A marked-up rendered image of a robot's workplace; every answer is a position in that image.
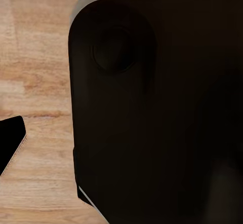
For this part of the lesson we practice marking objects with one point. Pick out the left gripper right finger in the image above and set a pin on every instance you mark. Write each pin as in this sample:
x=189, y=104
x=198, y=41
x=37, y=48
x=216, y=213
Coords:
x=235, y=131

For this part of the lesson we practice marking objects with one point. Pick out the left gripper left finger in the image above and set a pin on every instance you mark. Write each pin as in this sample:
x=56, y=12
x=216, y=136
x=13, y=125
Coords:
x=12, y=131

